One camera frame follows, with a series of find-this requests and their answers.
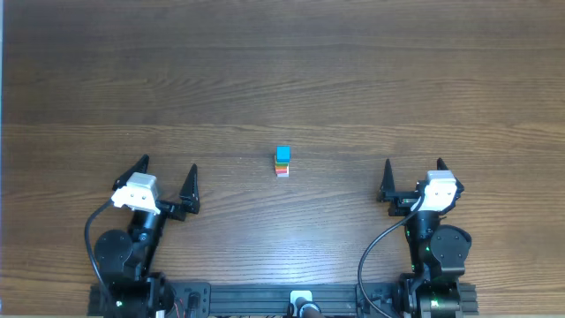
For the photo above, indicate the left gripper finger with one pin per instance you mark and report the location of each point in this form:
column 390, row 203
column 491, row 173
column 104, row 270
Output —
column 190, row 194
column 132, row 170

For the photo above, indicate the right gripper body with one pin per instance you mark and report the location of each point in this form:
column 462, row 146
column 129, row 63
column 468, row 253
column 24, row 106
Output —
column 401, row 203

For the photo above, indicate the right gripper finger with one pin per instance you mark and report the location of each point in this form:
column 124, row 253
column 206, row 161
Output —
column 442, row 165
column 387, row 185

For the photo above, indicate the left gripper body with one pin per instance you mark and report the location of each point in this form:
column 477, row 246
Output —
column 172, row 212

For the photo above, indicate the orange cube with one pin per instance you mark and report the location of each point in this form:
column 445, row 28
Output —
column 282, row 169

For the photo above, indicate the blue cube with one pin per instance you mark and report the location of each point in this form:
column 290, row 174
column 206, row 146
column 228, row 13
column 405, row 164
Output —
column 283, row 153

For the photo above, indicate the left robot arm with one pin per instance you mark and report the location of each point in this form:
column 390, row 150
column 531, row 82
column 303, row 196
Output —
column 112, row 254

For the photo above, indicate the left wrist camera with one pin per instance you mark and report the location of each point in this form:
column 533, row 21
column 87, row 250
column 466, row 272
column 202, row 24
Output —
column 137, row 192

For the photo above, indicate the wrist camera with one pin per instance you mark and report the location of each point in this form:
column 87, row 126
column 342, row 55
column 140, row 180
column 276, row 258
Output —
column 137, row 192
column 437, row 192

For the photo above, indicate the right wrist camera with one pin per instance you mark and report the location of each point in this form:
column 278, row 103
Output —
column 437, row 192

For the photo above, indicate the mounting rail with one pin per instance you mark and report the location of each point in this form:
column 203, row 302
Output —
column 251, row 300

